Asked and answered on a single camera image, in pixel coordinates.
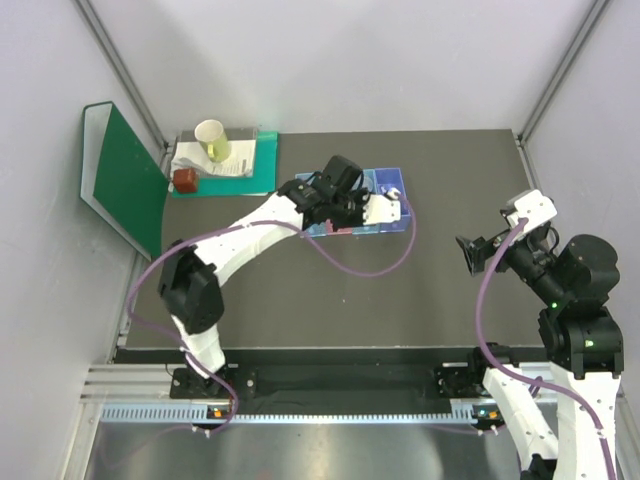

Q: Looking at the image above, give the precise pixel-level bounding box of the purple drawer box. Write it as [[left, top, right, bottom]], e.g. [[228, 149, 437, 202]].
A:
[[374, 168, 411, 233]]

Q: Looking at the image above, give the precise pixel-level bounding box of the pink drawer box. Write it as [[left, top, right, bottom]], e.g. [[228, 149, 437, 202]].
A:
[[325, 220, 353, 236]]

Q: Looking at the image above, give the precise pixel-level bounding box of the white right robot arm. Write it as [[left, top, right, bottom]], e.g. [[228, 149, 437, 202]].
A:
[[456, 189, 624, 479]]

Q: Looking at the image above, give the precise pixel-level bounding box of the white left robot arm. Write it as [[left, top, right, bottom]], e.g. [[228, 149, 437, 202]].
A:
[[158, 155, 405, 397]]

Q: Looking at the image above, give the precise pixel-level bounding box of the teal green notebook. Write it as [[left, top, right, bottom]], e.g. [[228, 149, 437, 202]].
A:
[[168, 129, 279, 198]]

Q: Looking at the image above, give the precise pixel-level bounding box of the cream yellow mug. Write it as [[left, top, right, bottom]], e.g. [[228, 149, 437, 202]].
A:
[[194, 119, 231, 162]]

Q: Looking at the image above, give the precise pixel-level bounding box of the dark red cube box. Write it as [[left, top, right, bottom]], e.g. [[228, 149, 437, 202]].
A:
[[172, 168, 199, 194]]

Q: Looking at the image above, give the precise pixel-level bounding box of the white paper stack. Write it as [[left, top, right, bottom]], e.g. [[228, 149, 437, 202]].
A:
[[169, 128, 259, 177]]

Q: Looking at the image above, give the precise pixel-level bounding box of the green binder folder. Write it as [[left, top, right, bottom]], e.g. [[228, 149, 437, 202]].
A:
[[80, 101, 168, 260]]

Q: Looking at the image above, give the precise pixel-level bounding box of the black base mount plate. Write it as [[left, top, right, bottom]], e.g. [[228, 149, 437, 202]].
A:
[[168, 363, 526, 401]]

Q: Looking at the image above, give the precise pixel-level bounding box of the grey slotted cable duct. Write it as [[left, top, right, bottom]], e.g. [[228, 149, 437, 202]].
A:
[[99, 399, 497, 425]]

